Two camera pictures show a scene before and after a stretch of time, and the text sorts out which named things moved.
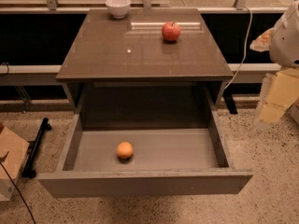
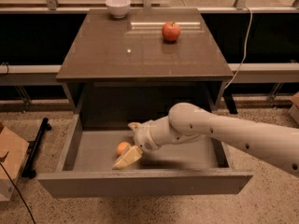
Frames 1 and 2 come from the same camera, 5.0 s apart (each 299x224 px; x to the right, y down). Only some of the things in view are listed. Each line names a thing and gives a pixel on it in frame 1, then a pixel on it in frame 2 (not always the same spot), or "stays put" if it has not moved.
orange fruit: (124, 149) stays put
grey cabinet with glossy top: (149, 67) stays put
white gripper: (286, 46) → (143, 138)
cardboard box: (15, 148) stays put
